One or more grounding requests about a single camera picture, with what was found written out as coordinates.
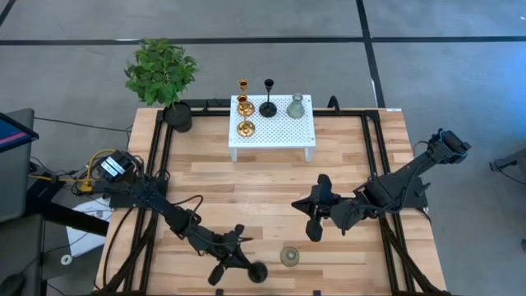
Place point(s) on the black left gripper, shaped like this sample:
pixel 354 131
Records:
pixel 226 251

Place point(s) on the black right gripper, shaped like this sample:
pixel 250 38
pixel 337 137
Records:
pixel 324 203

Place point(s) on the black candlestick holder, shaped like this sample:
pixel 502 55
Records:
pixel 268 109
pixel 258 273

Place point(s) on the ribbed glass candle holder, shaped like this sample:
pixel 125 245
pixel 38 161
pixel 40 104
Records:
pixel 295 110
pixel 289 256

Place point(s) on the gold candlestick holder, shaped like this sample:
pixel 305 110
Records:
pixel 249 110
pixel 246 129

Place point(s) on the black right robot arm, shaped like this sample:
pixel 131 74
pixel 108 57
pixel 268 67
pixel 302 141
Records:
pixel 402 174

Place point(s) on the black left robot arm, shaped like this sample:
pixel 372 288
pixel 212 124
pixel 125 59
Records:
pixel 164 205

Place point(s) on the white perforated metal shelf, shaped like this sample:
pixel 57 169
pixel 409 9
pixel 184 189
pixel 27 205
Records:
pixel 283 131

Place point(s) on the white paper sheet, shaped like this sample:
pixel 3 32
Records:
pixel 88 242

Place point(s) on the black plant pot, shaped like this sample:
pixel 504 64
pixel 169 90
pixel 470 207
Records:
pixel 177 117

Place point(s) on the yellow plug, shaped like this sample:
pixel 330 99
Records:
pixel 86 187

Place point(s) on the black desk beam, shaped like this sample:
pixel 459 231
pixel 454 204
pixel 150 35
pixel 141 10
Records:
pixel 74 218

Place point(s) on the white tape roll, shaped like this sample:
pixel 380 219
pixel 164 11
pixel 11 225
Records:
pixel 61 259

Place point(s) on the green leafy plant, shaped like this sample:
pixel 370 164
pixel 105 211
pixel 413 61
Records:
pixel 160 74

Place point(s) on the dark grey equipment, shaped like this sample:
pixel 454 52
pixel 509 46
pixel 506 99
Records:
pixel 513 160

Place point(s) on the monitor with blue screen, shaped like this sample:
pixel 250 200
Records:
pixel 14 133

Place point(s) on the black aluminium table frame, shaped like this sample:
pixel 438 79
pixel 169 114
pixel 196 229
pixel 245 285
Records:
pixel 349 112

